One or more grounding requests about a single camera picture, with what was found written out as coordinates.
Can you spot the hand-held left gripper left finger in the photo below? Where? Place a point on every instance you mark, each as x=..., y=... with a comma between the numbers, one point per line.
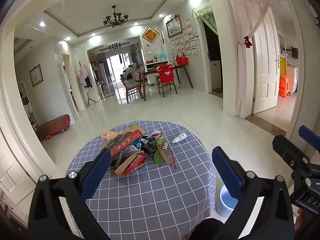
x=96, y=175

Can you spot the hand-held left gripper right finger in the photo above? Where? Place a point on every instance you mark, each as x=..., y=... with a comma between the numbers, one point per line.
x=227, y=172

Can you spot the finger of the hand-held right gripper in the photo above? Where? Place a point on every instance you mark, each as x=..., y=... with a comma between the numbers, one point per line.
x=287, y=150
x=308, y=133

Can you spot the tan paper strip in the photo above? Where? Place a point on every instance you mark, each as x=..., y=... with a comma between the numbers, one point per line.
x=122, y=168

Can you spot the white ribbed waste bin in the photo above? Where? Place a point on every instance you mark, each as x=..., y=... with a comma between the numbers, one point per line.
x=225, y=208

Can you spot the long red snack wrapper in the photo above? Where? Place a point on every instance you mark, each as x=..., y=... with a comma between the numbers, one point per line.
x=135, y=166

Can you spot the orange white snack bag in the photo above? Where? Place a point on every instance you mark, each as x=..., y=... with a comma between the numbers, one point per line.
x=110, y=135

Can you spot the small white plastic bottle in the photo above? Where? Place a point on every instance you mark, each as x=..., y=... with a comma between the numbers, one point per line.
x=180, y=137

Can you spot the green wrapper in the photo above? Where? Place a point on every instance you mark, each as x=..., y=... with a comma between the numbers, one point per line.
x=158, y=155

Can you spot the person's right forearm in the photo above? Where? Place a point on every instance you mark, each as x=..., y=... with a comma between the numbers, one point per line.
x=300, y=220

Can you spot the orange plastic stool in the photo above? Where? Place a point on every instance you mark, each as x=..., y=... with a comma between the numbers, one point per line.
x=283, y=87

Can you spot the white cupboard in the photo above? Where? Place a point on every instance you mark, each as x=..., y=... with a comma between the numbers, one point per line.
x=293, y=80

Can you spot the grey-blue checked tablecloth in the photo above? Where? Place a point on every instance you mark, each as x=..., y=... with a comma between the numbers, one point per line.
x=150, y=192

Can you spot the person's leg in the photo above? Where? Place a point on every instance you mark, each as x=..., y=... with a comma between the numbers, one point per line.
x=207, y=230

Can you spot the pair of slippers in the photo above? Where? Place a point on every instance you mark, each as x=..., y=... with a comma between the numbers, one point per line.
x=47, y=138

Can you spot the pink brown bench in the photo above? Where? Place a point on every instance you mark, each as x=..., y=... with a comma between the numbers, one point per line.
x=52, y=126

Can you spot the white panelled door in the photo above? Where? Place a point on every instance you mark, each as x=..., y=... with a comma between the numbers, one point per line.
x=12, y=177
x=265, y=80

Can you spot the yellow plastic board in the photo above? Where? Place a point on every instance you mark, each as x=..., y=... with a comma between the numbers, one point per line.
x=283, y=67

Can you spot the pink floral curtain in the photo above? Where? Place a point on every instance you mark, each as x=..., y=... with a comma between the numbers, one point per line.
x=241, y=80

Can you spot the bare wooden chair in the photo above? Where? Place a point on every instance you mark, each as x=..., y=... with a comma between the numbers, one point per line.
x=131, y=90

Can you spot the white clothes rack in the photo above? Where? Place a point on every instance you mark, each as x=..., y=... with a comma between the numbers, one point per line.
x=27, y=105

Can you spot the white cabinet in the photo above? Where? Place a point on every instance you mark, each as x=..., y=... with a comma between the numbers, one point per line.
x=215, y=75

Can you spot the coat stand with clothes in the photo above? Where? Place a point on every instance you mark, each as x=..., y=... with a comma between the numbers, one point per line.
x=82, y=75

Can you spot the grey sofa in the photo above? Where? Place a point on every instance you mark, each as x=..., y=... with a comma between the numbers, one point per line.
x=130, y=73

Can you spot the wooden chair with cover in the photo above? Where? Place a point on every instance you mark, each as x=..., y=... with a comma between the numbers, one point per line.
x=162, y=87

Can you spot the red bow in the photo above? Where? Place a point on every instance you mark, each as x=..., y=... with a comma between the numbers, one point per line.
x=247, y=42

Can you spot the red chair cover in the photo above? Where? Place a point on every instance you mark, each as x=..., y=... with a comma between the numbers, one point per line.
x=165, y=75

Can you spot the wooden dining table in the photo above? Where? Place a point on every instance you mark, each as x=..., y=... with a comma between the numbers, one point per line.
x=150, y=71

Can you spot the small framed picture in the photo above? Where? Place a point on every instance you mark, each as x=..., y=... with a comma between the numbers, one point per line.
x=35, y=75

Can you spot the red basket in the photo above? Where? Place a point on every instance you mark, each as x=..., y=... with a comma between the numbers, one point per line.
x=182, y=60

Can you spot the small black chandelier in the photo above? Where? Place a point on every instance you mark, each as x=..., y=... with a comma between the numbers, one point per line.
x=115, y=46

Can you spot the green curtain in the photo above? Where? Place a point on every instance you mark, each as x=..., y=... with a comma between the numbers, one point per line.
x=208, y=17

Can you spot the large framed picture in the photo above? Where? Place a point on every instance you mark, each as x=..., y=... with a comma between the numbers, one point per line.
x=173, y=27

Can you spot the large black chandelier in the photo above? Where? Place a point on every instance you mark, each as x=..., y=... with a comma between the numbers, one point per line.
x=115, y=20

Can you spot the group of wall certificates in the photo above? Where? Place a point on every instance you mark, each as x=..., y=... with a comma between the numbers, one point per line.
x=186, y=45

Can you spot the red wall ornament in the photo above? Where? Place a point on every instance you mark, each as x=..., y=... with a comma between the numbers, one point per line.
x=163, y=40

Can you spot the red gold diamond wall decoration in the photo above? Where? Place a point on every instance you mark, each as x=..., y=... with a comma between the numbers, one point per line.
x=150, y=35

